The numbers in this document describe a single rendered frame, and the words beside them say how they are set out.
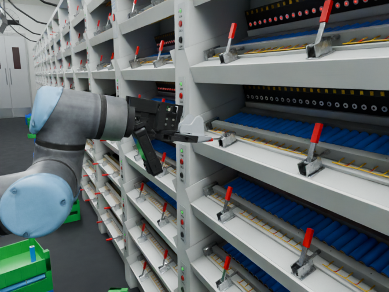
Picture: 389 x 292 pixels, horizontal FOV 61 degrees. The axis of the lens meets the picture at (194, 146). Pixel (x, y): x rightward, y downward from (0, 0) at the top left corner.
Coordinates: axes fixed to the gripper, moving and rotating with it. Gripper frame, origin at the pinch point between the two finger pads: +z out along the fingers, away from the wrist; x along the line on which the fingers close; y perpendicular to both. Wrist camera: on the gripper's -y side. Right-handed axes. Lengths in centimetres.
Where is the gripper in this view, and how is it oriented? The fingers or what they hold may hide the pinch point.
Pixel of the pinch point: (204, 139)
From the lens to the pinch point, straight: 77.8
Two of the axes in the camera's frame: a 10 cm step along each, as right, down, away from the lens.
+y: 1.7, -9.8, -1.2
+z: 8.7, 0.9, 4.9
